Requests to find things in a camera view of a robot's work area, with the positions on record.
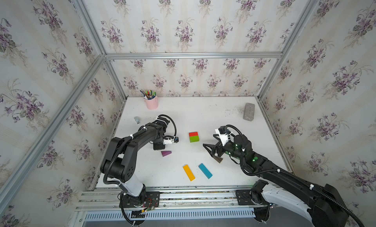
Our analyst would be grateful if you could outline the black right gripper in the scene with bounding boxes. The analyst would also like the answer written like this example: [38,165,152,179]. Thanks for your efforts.
[203,133,246,163]

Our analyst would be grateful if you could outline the green cube block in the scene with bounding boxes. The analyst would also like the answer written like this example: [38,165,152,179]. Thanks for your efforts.
[189,136,199,143]

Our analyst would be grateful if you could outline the red cube block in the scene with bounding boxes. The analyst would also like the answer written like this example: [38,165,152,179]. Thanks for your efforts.
[189,132,198,137]

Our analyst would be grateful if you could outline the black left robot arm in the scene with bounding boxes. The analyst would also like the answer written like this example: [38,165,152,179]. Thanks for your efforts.
[100,120,169,197]

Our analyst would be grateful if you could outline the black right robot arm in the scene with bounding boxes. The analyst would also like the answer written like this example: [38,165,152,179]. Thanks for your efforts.
[203,135,356,227]

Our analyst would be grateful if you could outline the blue rectangular block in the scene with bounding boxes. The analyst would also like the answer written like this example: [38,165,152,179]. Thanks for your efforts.
[198,163,212,179]

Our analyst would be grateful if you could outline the yellow rectangular block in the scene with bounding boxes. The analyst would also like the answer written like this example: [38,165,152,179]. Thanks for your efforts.
[183,164,195,181]

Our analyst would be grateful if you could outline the pink pen holder cup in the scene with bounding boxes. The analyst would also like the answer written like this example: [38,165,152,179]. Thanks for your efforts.
[144,96,159,110]

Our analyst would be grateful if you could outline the grey board eraser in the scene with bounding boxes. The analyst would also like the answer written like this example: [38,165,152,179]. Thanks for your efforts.
[243,103,255,121]

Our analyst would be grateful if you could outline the coloured pens in cup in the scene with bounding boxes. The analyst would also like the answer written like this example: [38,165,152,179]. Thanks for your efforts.
[140,90,157,100]

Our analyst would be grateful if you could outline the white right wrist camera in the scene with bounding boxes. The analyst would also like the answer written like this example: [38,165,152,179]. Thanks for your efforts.
[215,126,231,146]

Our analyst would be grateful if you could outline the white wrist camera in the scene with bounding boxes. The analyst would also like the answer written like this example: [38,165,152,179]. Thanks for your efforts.
[163,136,179,145]
[215,126,231,146]

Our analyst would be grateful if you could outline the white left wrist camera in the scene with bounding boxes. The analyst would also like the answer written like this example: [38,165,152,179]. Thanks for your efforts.
[163,136,179,145]

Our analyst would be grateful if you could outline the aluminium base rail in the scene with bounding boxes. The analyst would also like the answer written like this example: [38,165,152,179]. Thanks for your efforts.
[69,184,319,227]

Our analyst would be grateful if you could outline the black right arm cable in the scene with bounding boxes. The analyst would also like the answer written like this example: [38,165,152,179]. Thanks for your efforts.
[224,124,365,227]

